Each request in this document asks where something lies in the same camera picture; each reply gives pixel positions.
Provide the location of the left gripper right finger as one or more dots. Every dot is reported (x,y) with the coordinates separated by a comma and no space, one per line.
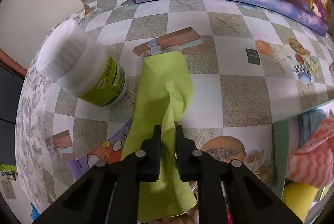
(228,192)

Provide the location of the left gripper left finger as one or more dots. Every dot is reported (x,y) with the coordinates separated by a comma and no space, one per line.
(108,193)

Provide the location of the purple cartoon snack packet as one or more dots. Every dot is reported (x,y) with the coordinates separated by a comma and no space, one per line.
(110,151)

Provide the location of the yellow sponge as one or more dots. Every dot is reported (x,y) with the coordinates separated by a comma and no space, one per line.
(299,198)

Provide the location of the pink white zigzag towel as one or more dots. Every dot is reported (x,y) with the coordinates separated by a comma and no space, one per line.
(313,163)

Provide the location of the blue face mask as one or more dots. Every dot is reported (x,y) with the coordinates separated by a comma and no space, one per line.
(308,124)

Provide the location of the lime green cloth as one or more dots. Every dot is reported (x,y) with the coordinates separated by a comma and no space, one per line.
(163,95)

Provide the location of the teal shallow box tray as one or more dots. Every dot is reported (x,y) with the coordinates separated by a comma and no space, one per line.
(286,138)

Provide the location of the grey floral bedsheet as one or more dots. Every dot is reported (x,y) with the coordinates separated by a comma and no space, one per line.
(45,110)

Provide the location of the white green pill bottle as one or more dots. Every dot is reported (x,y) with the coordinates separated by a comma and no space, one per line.
(83,69)

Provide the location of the checkered patterned tablecloth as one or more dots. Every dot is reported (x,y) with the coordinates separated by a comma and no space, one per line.
(260,67)

